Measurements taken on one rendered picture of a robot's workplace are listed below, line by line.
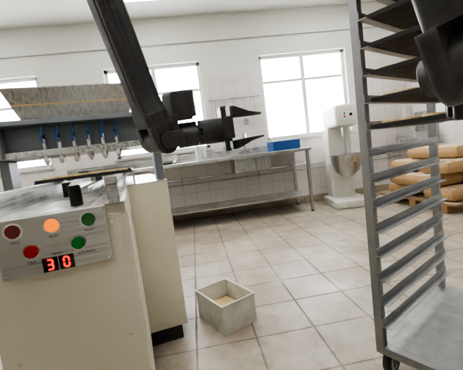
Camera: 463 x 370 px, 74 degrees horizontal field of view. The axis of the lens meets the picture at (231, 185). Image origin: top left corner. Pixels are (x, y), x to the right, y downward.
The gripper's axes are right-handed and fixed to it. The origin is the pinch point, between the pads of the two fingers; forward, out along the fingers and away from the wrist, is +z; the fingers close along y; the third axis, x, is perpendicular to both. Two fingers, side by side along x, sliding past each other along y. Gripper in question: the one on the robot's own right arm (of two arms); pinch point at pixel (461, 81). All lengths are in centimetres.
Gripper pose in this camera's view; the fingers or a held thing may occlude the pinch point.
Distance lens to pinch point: 53.7
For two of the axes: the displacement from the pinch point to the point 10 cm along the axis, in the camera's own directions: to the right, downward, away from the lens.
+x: 9.2, -0.8, -3.8
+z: 3.7, -1.6, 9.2
